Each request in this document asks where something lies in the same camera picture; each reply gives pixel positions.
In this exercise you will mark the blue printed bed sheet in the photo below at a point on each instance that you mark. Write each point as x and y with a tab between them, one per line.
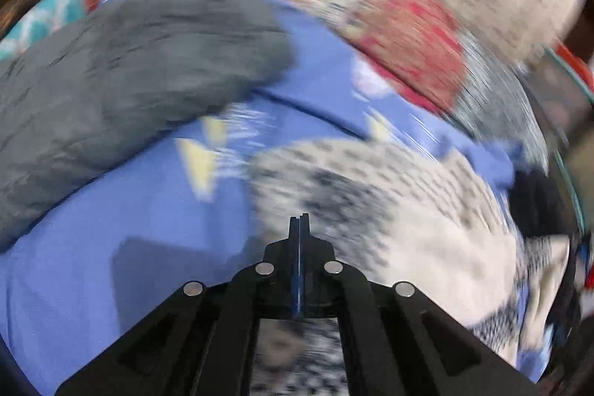
139	215

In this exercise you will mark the teal patterned cloth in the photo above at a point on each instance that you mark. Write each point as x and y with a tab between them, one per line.
55	13

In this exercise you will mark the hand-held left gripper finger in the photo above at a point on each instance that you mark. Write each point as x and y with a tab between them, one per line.
303	280
296	280

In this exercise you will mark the white patterned fleece garment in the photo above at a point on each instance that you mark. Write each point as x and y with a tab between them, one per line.
417	238

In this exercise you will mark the red floral blanket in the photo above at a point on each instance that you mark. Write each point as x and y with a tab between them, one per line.
417	48

